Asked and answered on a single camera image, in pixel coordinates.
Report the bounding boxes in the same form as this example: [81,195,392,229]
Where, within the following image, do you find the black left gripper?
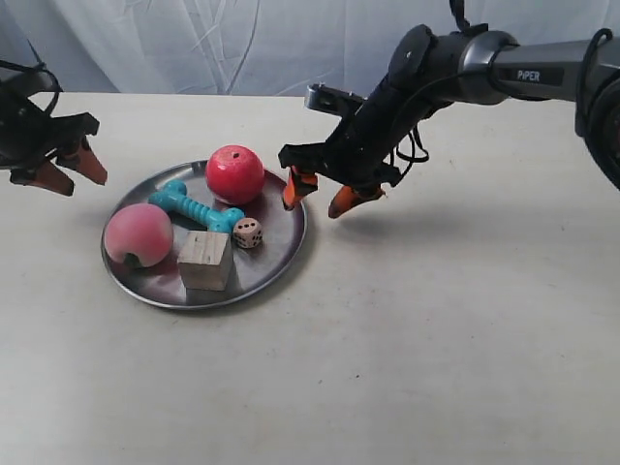
[1,91,108,197]

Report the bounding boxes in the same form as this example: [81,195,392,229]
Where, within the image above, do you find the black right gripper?
[278,78,434,218]

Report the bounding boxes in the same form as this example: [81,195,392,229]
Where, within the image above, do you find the small wooden die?
[232,217,263,249]

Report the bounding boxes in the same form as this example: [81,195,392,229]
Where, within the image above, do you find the red toy apple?
[204,144,265,205]

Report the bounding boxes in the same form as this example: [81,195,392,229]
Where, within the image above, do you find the pink toy peach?
[103,203,174,267]

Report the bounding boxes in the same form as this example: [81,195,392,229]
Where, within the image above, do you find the round grey metal plate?
[100,170,308,311]

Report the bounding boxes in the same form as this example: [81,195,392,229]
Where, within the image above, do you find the teal rubber bone toy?
[147,180,245,233]

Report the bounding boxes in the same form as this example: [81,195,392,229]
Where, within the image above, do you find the small wooden cube block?
[177,231,233,292]

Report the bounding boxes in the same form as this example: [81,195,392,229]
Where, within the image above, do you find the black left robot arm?
[1,60,108,197]

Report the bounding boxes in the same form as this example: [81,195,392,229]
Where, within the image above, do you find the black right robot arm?
[278,25,619,218]

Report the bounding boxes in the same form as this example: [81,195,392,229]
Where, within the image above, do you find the white fabric backdrop curtain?
[0,0,620,102]

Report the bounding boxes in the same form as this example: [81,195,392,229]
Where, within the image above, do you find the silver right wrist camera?
[304,82,365,117]

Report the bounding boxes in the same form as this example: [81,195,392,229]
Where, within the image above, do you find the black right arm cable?
[387,0,474,169]

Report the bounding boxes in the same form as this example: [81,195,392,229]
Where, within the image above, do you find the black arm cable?
[387,0,474,169]
[0,60,64,127]

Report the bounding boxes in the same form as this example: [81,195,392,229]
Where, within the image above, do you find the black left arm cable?
[0,60,64,127]

